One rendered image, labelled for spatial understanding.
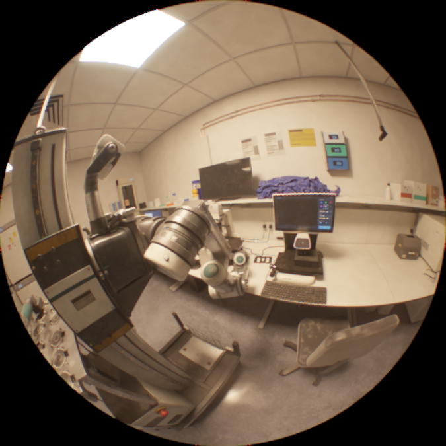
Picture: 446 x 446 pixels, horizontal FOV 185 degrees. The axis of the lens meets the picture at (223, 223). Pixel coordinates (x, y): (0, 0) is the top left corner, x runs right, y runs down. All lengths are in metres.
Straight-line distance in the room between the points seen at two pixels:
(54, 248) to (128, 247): 0.21
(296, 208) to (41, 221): 1.16
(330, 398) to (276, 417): 0.44
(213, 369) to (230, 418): 0.56
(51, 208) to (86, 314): 0.27
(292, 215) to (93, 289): 1.06
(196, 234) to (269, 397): 1.40
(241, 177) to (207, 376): 1.79
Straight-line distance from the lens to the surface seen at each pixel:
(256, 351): 1.54
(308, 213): 0.99
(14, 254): 3.09
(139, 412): 0.78
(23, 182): 0.47
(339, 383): 1.64
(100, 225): 0.48
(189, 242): 0.33
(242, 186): 1.48
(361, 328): 0.65
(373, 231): 1.80
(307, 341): 1.10
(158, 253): 0.31
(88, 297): 0.42
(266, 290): 0.96
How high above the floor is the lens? 1.45
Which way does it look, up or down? 16 degrees down
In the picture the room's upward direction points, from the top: 9 degrees counter-clockwise
